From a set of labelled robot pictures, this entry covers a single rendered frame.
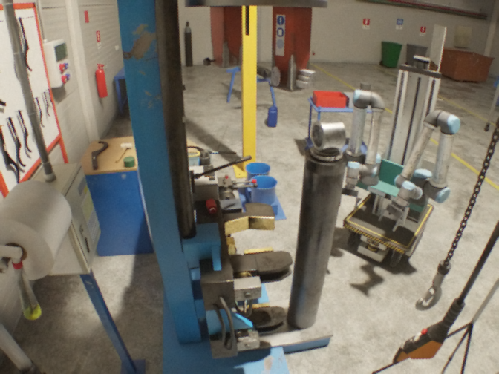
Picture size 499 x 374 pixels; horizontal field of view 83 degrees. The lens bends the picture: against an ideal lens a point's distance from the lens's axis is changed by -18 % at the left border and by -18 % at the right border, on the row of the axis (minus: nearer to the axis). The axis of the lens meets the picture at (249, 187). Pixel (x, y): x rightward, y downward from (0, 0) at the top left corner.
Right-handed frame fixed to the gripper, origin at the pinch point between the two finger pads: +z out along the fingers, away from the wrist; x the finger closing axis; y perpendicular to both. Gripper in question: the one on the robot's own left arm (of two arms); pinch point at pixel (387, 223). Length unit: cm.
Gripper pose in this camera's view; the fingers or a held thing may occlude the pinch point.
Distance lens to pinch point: 253.9
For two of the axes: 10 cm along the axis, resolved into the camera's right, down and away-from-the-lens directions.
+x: 6.2, 5.0, -6.0
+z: -3.8, 8.6, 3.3
